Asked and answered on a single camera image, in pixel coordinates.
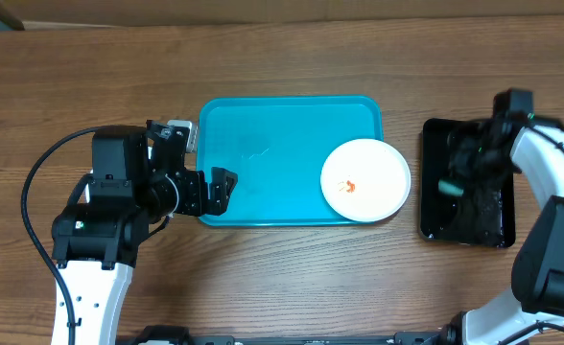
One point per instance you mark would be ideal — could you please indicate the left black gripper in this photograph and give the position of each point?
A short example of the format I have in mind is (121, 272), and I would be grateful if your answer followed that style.
(199, 203)

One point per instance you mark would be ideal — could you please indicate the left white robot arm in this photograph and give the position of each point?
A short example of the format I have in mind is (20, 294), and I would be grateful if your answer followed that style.
(138, 179)

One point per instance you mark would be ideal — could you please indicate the black water tray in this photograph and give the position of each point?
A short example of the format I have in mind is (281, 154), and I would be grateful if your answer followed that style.
(484, 215)

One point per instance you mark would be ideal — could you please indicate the green scouring sponge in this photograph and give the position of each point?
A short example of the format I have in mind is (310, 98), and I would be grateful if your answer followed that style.
(450, 188)

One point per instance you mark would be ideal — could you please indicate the teal plastic tray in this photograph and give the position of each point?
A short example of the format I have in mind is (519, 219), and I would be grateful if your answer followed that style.
(277, 147)

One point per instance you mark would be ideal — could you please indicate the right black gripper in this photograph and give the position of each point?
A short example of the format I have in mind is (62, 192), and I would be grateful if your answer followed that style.
(460, 165)

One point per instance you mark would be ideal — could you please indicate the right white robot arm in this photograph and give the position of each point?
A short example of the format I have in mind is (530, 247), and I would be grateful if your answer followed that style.
(534, 301)

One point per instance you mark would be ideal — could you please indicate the white plate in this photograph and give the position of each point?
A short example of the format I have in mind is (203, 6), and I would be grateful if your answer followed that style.
(365, 180)

